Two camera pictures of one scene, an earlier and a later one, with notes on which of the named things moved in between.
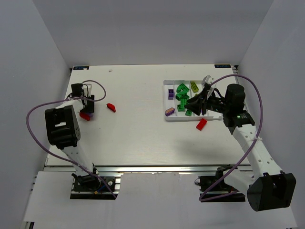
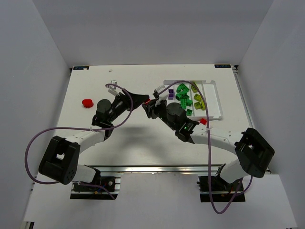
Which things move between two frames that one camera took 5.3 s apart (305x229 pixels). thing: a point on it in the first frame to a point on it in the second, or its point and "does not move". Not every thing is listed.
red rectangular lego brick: x=201 y=124 does not move
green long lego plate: x=183 y=102 does not move
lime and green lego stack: x=194 y=87 does not move
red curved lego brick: x=84 y=115 to x=148 y=100
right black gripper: x=203 y=102 to x=152 y=108
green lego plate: x=182 y=90 does not move
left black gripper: x=89 y=104 to x=128 y=100
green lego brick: x=188 y=112 does not move
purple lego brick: x=170 y=94 does not move
